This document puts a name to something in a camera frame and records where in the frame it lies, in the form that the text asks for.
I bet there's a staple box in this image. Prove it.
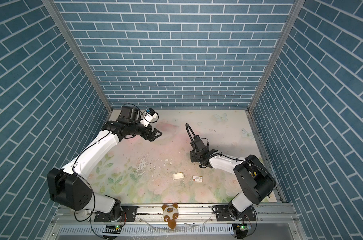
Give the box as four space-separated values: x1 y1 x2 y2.
192 176 202 183

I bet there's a staple box tray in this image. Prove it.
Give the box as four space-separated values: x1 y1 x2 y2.
172 172 185 181

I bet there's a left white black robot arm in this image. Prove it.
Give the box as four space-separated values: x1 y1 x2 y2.
47 104 162 221

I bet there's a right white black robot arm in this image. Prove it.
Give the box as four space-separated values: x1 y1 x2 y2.
190 136 276 220

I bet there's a panda plush toy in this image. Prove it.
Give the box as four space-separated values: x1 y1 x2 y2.
162 203 179 230

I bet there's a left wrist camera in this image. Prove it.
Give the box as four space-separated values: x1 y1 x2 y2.
140 108 159 127

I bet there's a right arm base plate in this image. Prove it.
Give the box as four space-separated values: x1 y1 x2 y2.
211 205 257 222

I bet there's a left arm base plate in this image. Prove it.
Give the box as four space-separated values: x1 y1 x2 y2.
94 206 139 223

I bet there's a white coiled cable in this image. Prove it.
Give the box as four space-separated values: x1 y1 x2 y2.
73 208 94 220

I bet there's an aluminium front rail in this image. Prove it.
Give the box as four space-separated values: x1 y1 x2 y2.
51 203 300 226

